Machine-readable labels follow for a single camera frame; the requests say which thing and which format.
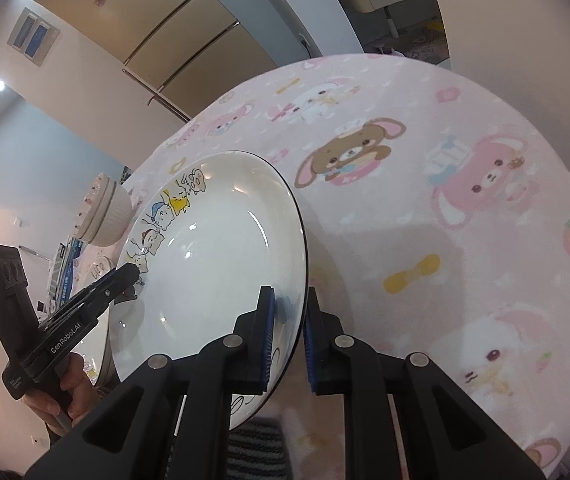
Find bathroom floor mat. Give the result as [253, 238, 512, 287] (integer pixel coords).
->
[393, 18, 450, 64]

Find pink cartoon table mat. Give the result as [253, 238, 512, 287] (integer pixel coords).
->
[71, 52, 570, 480]

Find pink strawberry bowl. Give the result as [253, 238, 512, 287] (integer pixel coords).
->
[72, 174, 133, 247]

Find person's left hand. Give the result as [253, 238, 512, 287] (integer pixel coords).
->
[20, 351, 102, 434]

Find stack of books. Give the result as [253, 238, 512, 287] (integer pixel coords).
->
[38, 237, 84, 315]

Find white plate cartoon animals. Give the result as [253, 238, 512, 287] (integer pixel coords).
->
[108, 151, 308, 428]

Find grey electrical panel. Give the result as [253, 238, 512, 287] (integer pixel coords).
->
[7, 8, 59, 66]

